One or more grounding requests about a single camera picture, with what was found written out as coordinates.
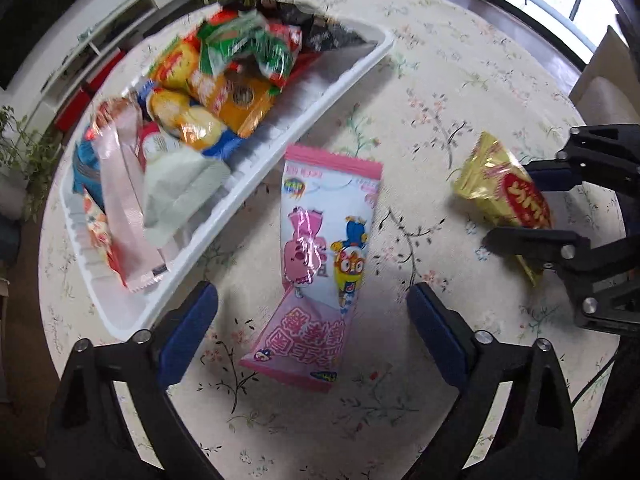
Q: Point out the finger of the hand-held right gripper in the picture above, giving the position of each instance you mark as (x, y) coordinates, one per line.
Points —
(550, 177)
(530, 242)

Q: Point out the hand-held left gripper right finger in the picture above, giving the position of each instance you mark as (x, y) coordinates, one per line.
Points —
(440, 342)

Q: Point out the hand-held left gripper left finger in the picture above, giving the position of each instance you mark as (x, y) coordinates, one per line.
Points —
(187, 332)

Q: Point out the yellow gold packet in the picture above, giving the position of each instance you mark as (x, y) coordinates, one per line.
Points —
(505, 195)

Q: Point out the red white patterned packet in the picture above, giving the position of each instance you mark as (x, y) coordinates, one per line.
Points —
(97, 225)

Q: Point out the pale pink packet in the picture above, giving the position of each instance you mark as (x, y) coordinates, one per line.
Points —
(125, 200)

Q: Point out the white green red packet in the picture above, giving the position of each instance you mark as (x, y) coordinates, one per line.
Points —
(175, 185)

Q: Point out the pink cartoon packet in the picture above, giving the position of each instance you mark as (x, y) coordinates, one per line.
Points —
(320, 240)

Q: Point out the light blue packet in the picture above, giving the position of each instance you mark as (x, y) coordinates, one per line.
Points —
(85, 170)

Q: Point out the orange cartoon packet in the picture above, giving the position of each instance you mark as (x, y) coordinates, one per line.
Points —
(240, 100)

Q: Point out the white plastic tray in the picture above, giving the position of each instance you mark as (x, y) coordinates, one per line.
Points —
(310, 105)

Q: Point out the black packet white graphic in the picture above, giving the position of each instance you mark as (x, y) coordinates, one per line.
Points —
(330, 35)

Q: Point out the floral tablecloth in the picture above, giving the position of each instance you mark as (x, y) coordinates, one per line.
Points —
(450, 85)

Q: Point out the black framed glass door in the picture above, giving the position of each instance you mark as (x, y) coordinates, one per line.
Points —
(550, 5)

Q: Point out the trailing pothos plant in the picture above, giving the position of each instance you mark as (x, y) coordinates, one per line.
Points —
(30, 160)

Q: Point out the red storage box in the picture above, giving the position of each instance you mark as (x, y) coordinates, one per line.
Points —
(70, 110)
(105, 71)

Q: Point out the white television console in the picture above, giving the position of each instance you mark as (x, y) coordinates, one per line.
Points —
(100, 40)

